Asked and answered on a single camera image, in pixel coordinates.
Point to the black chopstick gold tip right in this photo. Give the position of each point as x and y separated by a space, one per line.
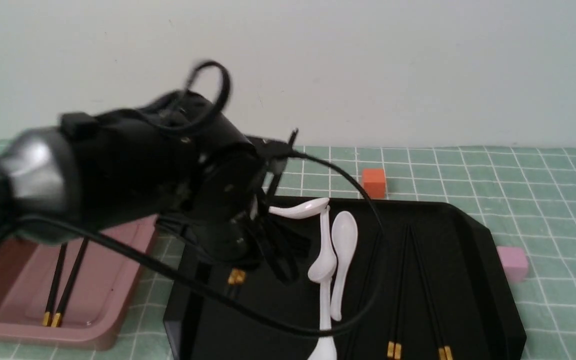
425 300

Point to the white spoon top horizontal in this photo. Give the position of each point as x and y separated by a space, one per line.
304 210

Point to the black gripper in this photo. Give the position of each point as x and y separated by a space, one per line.
221 193

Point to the black chopstick tray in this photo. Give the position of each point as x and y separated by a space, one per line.
363 295
239 276
230 279

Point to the black chopstick gold tip middle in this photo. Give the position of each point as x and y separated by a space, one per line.
389 354

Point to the black chopstick gold tip far-right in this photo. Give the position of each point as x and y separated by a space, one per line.
430 295

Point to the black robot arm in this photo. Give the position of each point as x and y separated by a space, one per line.
101 171

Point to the black chopstick in bin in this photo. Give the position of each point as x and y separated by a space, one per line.
55 284
62 305

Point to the white spoon centre left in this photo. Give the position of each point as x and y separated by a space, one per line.
324 266

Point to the pink cube block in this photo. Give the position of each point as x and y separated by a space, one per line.
514 263

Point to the black chopstick in bin right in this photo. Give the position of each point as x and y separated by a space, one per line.
62 305

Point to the orange cube block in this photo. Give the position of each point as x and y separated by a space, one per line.
374 182

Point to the white spoon bottom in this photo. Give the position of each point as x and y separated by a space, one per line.
325 348

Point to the pink plastic bin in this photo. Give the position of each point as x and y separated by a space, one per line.
97 304

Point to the black chopstick gold tip middle-right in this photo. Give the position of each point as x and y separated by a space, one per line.
397 327

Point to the black plastic tray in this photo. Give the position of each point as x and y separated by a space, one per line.
454 279

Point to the white spoon centre right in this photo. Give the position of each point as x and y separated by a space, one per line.
344 237

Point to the black chopstick in bin left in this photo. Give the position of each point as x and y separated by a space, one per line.
55 284

